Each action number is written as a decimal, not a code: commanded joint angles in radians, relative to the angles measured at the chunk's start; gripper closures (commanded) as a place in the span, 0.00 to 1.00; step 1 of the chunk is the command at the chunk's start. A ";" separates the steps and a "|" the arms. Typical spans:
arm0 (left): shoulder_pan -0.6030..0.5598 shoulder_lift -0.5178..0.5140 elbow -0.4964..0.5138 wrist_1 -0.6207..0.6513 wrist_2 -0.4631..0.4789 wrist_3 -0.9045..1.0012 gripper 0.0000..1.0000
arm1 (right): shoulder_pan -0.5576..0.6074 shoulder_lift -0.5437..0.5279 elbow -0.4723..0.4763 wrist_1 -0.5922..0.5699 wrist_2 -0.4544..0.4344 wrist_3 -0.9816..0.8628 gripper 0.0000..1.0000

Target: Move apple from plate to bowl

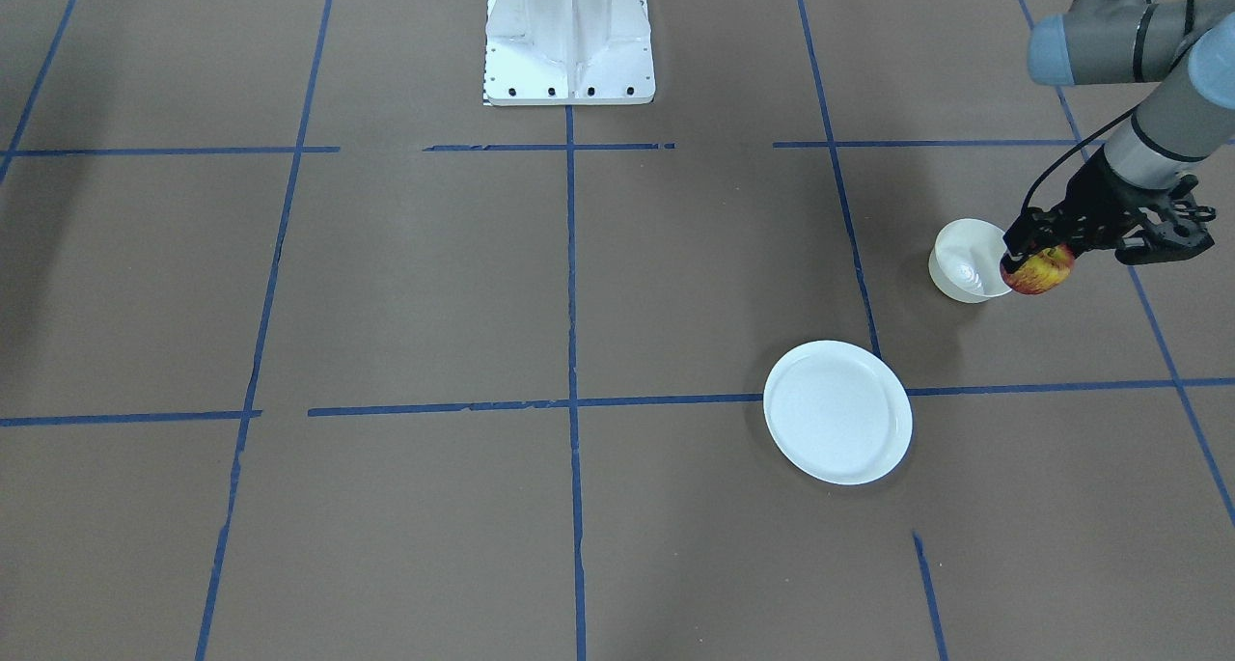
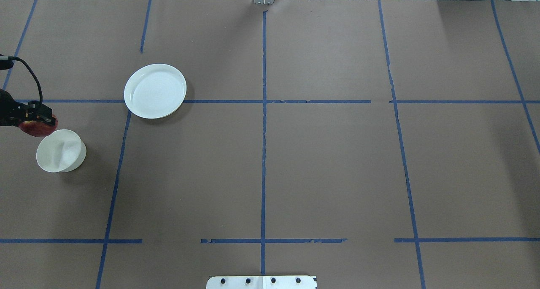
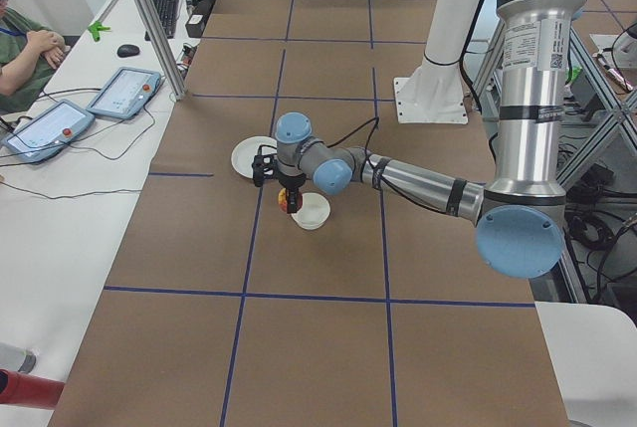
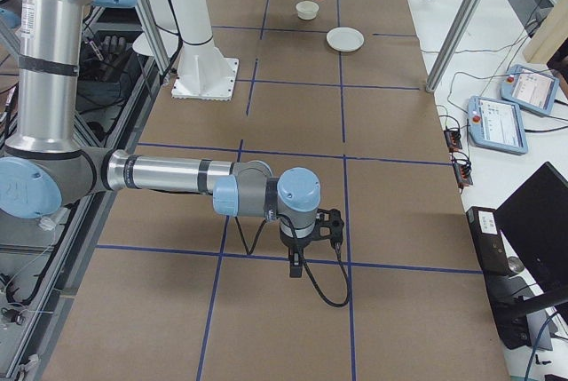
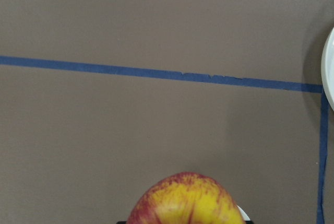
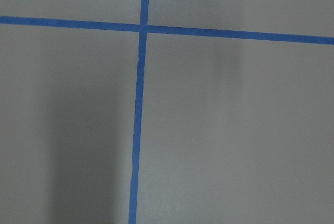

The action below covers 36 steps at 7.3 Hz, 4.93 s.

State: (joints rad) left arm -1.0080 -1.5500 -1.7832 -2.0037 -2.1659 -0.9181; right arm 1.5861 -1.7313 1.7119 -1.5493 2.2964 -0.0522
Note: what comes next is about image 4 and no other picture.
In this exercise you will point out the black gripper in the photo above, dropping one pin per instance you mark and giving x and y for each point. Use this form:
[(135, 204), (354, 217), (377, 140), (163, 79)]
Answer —
[(295, 244)]

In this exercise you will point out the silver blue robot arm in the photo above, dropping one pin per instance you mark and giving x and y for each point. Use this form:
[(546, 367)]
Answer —
[(44, 168)]

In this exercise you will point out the white small bowl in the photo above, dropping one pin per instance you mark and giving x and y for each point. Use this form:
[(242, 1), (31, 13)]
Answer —
[(307, 10)]

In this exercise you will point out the white round plate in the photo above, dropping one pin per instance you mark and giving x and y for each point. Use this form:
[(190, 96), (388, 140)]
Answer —
[(344, 39)]

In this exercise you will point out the black box device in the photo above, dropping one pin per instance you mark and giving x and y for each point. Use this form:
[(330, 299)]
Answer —
[(487, 238)]

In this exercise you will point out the orange black connector block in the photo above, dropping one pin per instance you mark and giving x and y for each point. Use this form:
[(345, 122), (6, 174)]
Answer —
[(453, 139)]

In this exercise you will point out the near blue teach pendant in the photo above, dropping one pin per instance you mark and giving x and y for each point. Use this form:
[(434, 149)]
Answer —
[(497, 124)]

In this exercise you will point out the blue teach pendant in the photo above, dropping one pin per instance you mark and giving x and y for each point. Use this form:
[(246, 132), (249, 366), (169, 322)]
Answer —
[(497, 124), (532, 90)]

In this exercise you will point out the far blue teach pendant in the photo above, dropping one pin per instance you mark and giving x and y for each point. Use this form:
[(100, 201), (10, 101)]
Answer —
[(532, 90)]

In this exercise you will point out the black monitor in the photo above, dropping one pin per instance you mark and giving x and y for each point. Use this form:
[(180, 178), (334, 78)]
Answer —
[(534, 221)]

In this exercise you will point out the wooden board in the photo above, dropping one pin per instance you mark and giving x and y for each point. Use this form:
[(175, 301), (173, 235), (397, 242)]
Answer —
[(549, 37)]

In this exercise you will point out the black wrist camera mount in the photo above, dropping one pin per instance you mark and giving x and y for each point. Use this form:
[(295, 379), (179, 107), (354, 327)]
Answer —
[(329, 227)]

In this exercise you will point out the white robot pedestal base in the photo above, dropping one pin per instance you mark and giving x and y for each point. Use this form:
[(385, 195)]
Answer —
[(202, 71)]

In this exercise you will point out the aluminium frame post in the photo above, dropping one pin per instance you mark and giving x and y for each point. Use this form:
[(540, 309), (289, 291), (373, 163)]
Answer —
[(449, 46)]

